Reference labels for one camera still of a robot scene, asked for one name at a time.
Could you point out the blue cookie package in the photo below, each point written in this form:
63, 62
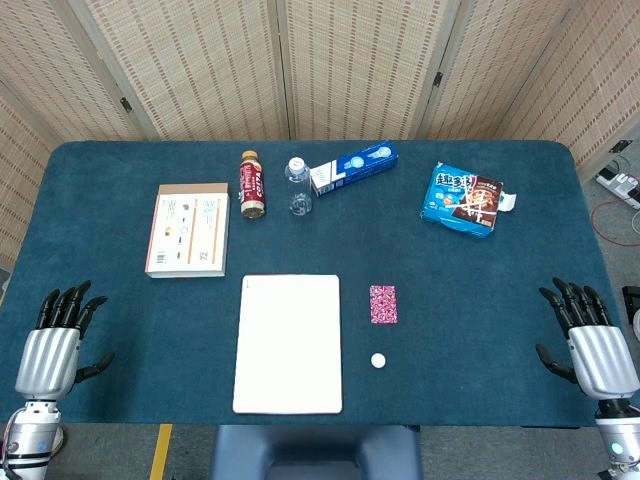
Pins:
465, 200

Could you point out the white and brown flat box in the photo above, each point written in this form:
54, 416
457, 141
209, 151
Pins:
189, 232

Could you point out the bamboo folding screen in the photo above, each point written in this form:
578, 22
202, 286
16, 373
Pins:
320, 65

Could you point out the white power strip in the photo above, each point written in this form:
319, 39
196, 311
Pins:
620, 182

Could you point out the blue and white toothpaste box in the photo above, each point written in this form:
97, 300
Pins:
355, 167

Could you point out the clear plastic water bottle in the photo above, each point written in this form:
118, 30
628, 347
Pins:
298, 187

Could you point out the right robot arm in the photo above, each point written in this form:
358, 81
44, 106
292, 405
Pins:
617, 440

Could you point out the red snack can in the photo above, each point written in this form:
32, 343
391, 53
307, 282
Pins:
252, 185

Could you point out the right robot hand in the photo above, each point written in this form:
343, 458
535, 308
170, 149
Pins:
600, 357

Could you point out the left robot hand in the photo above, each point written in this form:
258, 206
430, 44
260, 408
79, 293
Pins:
47, 357

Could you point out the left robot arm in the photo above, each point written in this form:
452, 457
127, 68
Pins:
27, 440

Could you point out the white board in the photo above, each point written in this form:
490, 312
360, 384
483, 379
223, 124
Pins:
289, 344

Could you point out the teal table cloth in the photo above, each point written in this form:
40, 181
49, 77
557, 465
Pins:
310, 240

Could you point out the small white round disc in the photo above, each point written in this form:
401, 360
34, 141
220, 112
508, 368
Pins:
378, 360

